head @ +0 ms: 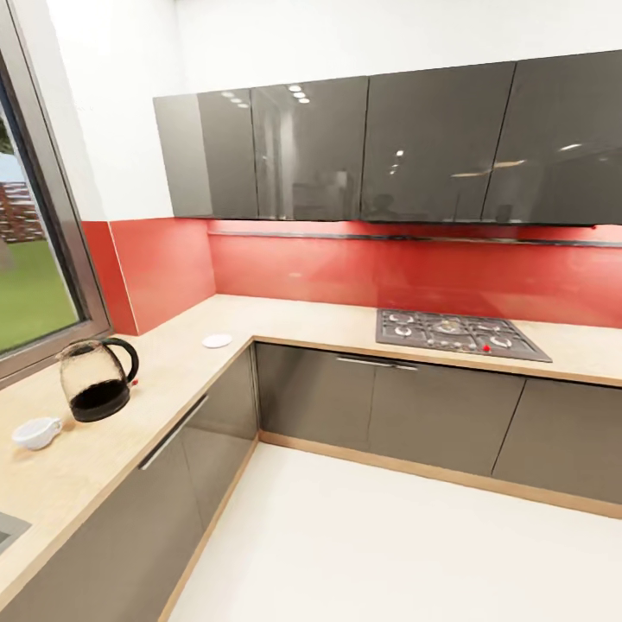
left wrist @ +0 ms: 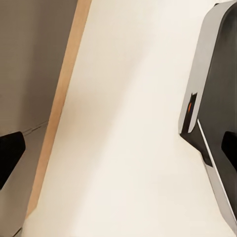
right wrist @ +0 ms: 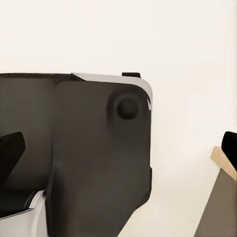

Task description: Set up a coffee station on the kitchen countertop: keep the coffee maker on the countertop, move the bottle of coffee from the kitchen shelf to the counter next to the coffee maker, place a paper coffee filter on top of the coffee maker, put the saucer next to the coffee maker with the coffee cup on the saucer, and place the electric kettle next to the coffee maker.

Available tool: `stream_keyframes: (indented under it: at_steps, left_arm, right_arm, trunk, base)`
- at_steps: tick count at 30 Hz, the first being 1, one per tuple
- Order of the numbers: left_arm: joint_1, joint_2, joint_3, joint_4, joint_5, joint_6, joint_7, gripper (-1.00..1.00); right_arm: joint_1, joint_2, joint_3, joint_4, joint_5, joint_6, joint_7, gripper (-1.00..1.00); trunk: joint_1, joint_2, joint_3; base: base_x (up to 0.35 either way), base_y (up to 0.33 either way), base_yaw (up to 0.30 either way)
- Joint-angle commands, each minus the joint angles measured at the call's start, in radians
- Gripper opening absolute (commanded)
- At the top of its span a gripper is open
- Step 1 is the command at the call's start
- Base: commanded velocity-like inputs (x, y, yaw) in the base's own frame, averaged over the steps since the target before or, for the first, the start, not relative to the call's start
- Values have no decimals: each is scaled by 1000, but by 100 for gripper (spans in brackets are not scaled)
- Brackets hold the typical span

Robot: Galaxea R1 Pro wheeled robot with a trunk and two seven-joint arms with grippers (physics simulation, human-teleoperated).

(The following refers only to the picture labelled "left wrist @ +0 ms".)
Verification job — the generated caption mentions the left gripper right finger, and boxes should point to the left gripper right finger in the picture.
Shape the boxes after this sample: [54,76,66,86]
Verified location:
[221,131,237,171]

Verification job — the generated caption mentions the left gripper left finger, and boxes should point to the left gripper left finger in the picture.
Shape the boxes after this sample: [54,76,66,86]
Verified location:
[0,131,26,190]

